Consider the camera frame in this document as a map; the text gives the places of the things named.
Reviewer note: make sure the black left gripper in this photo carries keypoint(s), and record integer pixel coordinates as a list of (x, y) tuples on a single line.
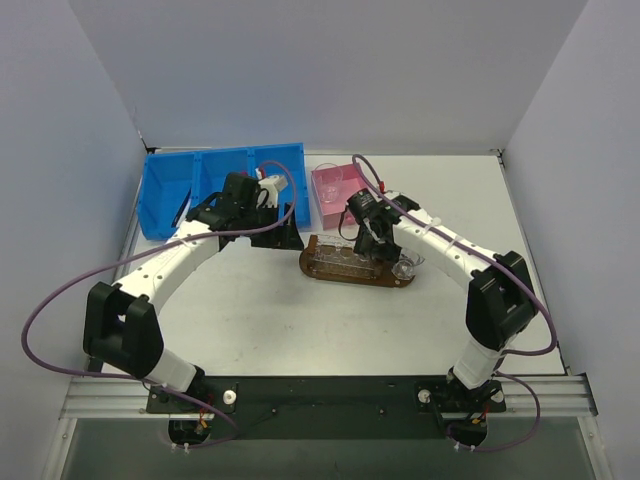
[(273, 228)]

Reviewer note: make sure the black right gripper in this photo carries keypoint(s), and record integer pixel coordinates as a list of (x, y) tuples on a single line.
[(378, 248)]

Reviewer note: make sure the brown wooden tray holder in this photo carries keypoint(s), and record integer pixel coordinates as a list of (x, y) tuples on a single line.
[(333, 259)]

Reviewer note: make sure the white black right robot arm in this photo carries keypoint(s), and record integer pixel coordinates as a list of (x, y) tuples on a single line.
[(497, 306)]

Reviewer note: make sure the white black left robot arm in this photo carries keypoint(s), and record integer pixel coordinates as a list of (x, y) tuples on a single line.
[(121, 321)]

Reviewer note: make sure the pink wooden drawer box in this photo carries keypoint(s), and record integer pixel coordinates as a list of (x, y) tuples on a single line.
[(326, 216)]

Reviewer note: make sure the blue plastic bin right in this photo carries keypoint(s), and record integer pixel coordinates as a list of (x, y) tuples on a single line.
[(291, 156)]

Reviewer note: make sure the blue plastic bin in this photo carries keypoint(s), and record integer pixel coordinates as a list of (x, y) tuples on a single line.
[(166, 179), (291, 156), (211, 168)]

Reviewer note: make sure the blue plastic bin middle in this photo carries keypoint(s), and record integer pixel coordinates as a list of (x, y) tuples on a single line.
[(211, 168)]

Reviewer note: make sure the blue plastic bin left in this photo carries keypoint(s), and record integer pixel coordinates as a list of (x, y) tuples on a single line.
[(166, 179)]

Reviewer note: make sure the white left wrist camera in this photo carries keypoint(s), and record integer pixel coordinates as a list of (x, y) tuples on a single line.
[(269, 190)]

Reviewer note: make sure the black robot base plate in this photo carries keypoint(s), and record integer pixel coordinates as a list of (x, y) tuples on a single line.
[(330, 407)]

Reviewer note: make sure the aluminium frame rail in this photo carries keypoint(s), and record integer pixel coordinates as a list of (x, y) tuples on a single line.
[(551, 396)]

